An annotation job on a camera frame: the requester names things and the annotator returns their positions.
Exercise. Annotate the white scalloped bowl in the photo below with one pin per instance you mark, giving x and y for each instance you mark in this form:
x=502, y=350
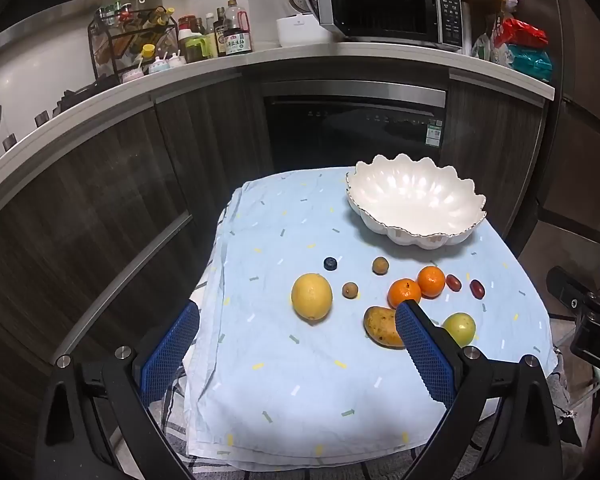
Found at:
x=415, y=195

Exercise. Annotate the dark refrigerator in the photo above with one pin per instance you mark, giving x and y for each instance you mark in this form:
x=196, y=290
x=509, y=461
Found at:
x=580, y=85

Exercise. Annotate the red snack package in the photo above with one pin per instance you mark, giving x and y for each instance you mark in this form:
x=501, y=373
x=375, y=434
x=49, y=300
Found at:
x=522, y=32

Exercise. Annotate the dark wood kitchen cabinet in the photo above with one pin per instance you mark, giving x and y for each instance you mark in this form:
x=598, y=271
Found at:
x=105, y=195

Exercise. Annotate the teal wipes package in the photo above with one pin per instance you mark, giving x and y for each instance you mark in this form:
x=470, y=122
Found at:
x=530, y=62

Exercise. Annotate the yellow cap bottle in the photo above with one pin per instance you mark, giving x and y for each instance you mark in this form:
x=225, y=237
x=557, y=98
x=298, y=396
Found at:
x=146, y=57

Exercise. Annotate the white green plastic bag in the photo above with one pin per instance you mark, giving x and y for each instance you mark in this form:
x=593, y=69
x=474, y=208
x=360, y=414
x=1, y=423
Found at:
x=487, y=49

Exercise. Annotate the dark glass bottle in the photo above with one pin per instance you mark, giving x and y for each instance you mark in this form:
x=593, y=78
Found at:
x=220, y=35

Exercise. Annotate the blue condiment jar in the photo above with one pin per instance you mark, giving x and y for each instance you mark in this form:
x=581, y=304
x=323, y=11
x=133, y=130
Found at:
x=158, y=66

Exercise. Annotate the spotted yellow mango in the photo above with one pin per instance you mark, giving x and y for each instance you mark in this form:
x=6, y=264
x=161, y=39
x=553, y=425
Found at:
x=381, y=327

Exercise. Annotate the red lid jar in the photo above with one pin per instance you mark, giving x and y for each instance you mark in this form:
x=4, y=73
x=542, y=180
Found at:
x=186, y=24

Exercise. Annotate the light blue confetti tablecloth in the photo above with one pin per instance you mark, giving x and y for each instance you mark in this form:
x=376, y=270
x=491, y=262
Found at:
x=290, y=380

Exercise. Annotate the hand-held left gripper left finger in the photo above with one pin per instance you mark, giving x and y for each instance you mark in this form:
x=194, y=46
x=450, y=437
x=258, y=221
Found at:
x=170, y=355

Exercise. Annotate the brown longan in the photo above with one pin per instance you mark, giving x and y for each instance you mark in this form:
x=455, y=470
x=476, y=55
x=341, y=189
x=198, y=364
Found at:
x=350, y=290
x=380, y=265

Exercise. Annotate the black built-in dishwasher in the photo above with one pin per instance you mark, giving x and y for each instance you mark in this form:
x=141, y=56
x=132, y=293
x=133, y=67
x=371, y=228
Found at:
x=350, y=130

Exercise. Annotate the green liquid bottle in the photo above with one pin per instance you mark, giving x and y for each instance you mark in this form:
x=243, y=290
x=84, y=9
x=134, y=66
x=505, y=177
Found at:
x=200, y=49

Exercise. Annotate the white condiment jar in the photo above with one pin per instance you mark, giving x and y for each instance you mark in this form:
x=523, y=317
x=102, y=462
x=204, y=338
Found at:
x=176, y=61

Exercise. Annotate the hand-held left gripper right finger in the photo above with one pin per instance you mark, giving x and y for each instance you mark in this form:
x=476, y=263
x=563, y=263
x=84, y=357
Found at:
x=425, y=355

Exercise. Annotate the yellow lemon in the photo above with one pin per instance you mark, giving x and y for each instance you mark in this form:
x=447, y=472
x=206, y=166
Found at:
x=312, y=296

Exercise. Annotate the red grape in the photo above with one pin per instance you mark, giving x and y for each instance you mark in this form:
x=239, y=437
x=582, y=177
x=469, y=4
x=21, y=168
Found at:
x=476, y=288
x=453, y=283

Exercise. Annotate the blueberry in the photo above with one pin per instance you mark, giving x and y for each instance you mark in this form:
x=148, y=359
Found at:
x=330, y=263

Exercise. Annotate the cluster of oil bottles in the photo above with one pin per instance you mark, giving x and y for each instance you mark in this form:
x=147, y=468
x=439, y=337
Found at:
x=140, y=22

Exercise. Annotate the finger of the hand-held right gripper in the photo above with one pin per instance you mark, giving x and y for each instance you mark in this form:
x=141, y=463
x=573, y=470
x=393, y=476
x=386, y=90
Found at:
x=567, y=290

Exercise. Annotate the pink condiment jar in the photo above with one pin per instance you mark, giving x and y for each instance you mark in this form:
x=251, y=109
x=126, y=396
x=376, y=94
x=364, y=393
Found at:
x=132, y=76

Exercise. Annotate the orange tangerine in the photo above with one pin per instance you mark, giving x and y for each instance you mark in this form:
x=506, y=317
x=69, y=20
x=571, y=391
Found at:
x=403, y=291
x=431, y=282

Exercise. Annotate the black microwave oven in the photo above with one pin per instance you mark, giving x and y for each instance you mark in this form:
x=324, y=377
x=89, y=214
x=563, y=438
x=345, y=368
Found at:
x=385, y=10

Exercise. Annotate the black gas stove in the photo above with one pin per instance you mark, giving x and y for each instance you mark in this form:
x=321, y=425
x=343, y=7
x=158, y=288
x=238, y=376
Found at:
x=77, y=96

